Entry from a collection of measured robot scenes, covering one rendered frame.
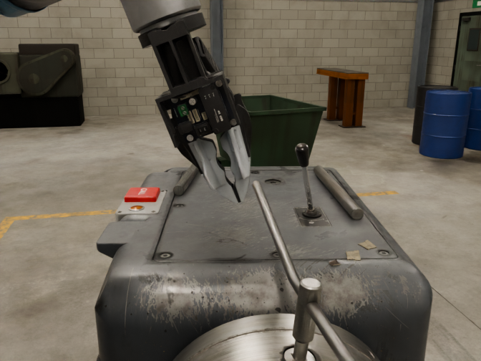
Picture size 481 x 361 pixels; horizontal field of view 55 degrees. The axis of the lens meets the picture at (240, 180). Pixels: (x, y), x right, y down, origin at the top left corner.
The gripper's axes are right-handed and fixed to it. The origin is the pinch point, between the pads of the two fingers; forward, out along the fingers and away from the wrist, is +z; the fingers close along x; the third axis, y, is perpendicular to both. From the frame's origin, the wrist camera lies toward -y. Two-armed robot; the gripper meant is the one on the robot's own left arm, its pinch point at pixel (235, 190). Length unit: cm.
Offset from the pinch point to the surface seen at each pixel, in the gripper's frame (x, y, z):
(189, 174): -12.4, -41.7, 6.5
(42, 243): -189, -285, 80
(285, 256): 3.1, 5.3, 7.7
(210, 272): -7.5, -2.7, 10.6
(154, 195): -18.1, -30.7, 5.3
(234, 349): -5.3, 10.4, 13.7
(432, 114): 230, -561, 170
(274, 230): 2.7, 0.7, 6.2
